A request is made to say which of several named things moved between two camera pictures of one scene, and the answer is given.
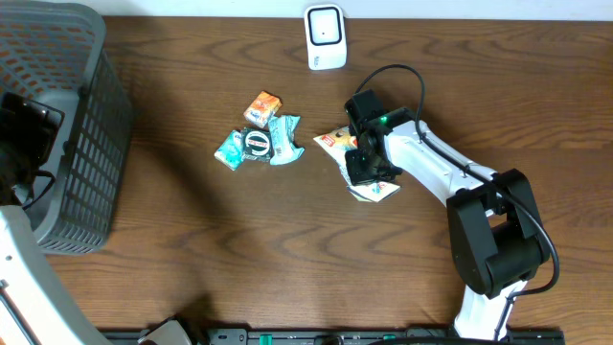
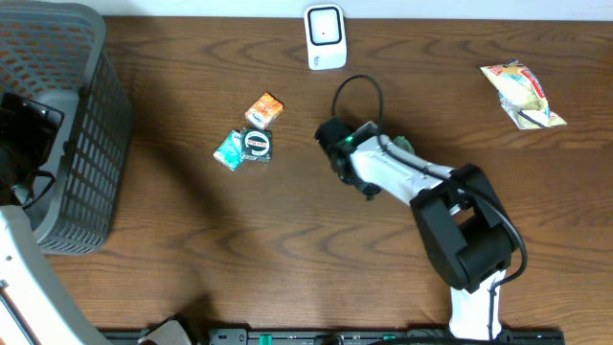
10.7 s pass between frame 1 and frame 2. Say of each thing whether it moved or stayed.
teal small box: stayed
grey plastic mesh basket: stayed
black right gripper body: moved
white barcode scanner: stayed
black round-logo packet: stayed
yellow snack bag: moved
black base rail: stayed
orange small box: stayed
